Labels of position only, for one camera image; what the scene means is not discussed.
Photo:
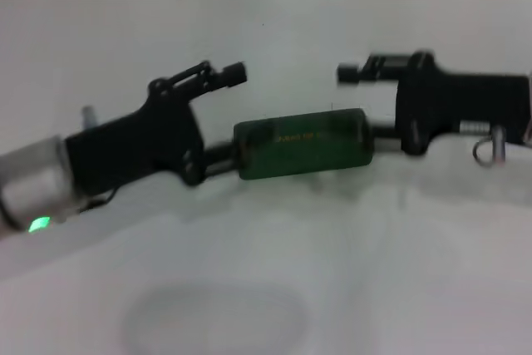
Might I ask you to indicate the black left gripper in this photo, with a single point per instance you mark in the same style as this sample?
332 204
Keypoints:
158 143

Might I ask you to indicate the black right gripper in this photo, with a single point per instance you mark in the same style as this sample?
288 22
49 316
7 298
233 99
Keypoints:
449 101

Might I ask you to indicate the green glasses case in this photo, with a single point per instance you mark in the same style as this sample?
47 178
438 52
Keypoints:
299 151

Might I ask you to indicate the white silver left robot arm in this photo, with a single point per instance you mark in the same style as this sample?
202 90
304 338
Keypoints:
37 176

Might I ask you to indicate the right gripper silver plug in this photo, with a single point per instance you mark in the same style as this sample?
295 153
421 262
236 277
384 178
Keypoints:
496 147

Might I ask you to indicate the gripper silver plug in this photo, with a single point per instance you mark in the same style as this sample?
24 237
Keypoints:
88 117
496 147

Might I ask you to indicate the left gripper silver plug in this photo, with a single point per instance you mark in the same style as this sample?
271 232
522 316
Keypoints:
88 117

